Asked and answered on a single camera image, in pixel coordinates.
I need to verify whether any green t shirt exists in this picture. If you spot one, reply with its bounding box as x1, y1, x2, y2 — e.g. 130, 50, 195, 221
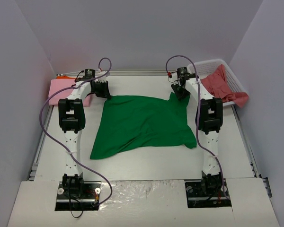
90, 93, 197, 160

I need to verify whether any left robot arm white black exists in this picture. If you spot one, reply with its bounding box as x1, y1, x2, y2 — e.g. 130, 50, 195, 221
58, 69, 111, 199

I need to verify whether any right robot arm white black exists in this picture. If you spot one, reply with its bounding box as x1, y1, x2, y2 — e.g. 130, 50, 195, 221
168, 67, 224, 199

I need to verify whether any white plastic basket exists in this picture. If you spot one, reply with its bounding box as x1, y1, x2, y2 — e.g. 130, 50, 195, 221
185, 59, 246, 106

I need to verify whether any red t shirt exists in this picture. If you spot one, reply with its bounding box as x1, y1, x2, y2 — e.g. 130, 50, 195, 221
201, 64, 249, 108

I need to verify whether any folded orange t shirt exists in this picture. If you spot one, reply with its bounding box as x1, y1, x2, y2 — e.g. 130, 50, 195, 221
56, 74, 76, 79

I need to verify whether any folded pink t shirt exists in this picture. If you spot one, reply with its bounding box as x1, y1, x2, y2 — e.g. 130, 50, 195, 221
48, 78, 93, 107

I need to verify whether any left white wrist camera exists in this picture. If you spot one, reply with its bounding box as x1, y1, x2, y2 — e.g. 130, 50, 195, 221
96, 68, 110, 81

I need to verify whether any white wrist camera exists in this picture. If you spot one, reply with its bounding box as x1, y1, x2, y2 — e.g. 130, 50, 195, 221
96, 68, 110, 81
168, 71, 178, 83

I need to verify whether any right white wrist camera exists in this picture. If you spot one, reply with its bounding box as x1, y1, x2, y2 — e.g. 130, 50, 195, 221
168, 71, 178, 83

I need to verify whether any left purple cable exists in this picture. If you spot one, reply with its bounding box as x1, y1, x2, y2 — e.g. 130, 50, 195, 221
39, 57, 113, 205

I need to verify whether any purple cable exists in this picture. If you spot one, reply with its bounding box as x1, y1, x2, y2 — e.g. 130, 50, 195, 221
165, 55, 228, 199
39, 57, 113, 205

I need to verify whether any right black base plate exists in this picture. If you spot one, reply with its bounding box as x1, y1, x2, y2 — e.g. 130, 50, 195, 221
185, 180, 231, 209

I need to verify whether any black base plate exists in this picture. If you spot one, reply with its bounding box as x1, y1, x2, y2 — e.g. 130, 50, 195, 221
185, 180, 231, 209
55, 182, 101, 211

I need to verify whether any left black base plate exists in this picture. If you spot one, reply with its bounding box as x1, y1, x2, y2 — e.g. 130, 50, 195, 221
55, 182, 101, 211

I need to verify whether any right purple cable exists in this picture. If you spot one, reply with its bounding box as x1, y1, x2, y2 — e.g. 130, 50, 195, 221
165, 55, 228, 199

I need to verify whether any thin black cable loop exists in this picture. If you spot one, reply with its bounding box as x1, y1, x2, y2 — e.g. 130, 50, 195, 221
69, 203, 83, 219

